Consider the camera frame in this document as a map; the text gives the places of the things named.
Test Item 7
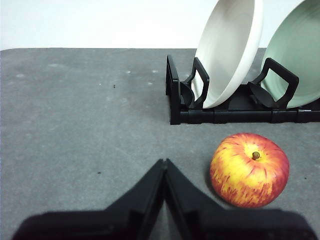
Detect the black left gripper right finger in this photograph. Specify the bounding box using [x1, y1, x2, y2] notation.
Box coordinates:
[163, 158, 319, 240]

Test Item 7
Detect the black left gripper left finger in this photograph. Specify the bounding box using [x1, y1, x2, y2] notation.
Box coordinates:
[11, 158, 168, 240]

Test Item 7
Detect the red yellow apple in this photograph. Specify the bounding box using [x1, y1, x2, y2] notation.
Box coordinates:
[209, 132, 291, 209]

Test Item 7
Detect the black plate rack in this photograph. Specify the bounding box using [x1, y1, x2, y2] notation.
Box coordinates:
[165, 54, 320, 126]

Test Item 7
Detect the white plate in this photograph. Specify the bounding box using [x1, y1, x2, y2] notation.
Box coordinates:
[193, 0, 265, 110]

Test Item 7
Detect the pale green plate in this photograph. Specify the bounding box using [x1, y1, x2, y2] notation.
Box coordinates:
[259, 0, 320, 109]

